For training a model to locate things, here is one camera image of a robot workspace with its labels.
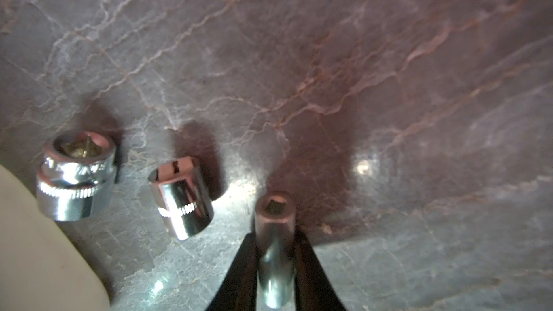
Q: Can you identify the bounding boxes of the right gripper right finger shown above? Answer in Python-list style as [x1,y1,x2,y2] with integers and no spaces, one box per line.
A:
[295,230,346,311]

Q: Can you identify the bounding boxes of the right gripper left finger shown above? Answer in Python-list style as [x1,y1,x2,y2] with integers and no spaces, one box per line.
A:
[206,233,259,311]

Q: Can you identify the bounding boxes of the long chrome deep socket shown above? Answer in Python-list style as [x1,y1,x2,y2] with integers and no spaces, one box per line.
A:
[254,193,296,310]

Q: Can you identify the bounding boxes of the short chrome socket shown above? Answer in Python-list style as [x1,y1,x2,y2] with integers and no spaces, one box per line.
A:
[148,156,214,240]

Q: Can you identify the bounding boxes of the white plastic storage box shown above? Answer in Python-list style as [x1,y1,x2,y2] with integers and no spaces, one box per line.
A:
[1,168,110,310]

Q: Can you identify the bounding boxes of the stepped chrome socket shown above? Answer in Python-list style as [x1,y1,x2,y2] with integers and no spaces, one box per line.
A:
[36,130,118,222]

